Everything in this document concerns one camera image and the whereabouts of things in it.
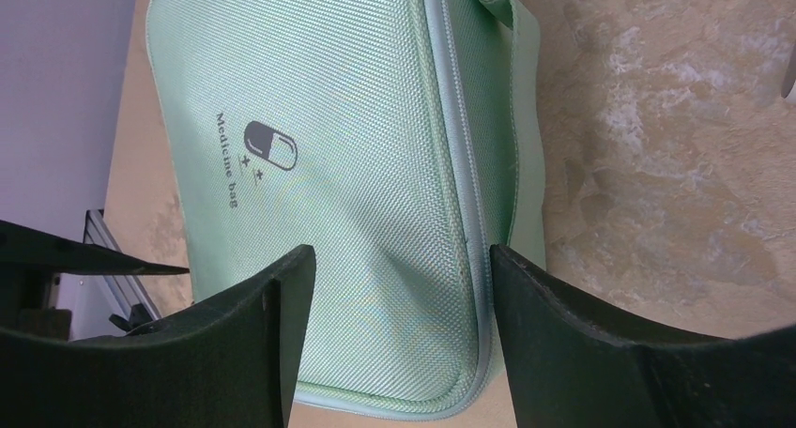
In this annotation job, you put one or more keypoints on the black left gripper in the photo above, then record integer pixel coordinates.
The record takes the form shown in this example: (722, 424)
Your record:
(30, 258)

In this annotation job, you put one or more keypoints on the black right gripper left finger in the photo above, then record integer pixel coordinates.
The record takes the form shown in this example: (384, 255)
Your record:
(231, 360)

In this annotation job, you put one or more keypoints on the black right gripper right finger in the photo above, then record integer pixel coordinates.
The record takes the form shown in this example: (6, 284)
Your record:
(574, 360)

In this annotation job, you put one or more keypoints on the mint green storage case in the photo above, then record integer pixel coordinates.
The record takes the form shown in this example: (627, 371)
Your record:
(398, 138)

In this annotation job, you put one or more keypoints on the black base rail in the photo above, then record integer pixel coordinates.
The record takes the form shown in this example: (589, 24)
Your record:
(129, 304)

